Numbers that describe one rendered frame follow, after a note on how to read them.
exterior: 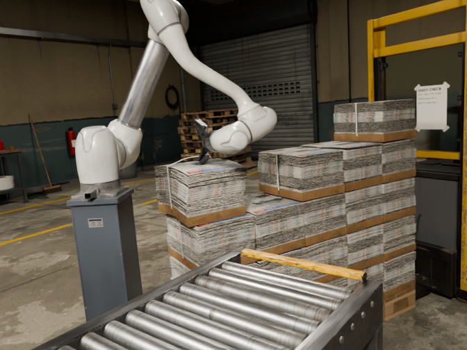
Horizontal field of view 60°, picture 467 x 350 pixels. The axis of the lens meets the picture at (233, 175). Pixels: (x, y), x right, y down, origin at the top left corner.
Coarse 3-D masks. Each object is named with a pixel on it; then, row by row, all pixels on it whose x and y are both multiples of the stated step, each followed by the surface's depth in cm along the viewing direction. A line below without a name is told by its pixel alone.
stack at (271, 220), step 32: (352, 192) 216; (224, 224) 176; (256, 224) 186; (288, 224) 196; (320, 224) 206; (192, 256) 178; (288, 256) 197; (320, 256) 208; (352, 256) 220; (352, 288) 223; (384, 320) 240
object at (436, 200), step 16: (432, 160) 321; (416, 176) 288; (432, 176) 276; (448, 176) 266; (416, 192) 288; (432, 192) 278; (448, 192) 268; (416, 208) 290; (432, 208) 280; (448, 208) 270; (432, 224) 281; (448, 224) 271; (432, 240) 283; (448, 240) 273
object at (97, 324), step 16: (224, 256) 142; (192, 272) 130; (208, 272) 131; (160, 288) 119; (176, 288) 120; (128, 304) 111; (144, 304) 111; (96, 320) 103; (112, 320) 103; (64, 336) 97; (80, 336) 96
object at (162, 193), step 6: (180, 162) 198; (186, 162) 191; (156, 168) 196; (162, 168) 188; (156, 174) 196; (162, 174) 189; (156, 180) 197; (162, 180) 190; (156, 186) 198; (162, 186) 191; (156, 192) 198; (162, 192) 191; (162, 198) 192; (168, 204) 188
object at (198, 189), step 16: (224, 160) 188; (176, 176) 175; (192, 176) 165; (208, 176) 169; (224, 176) 173; (240, 176) 177; (176, 192) 177; (192, 192) 168; (208, 192) 172; (224, 192) 175; (240, 192) 180; (176, 208) 179; (192, 208) 169; (208, 208) 173; (224, 208) 177
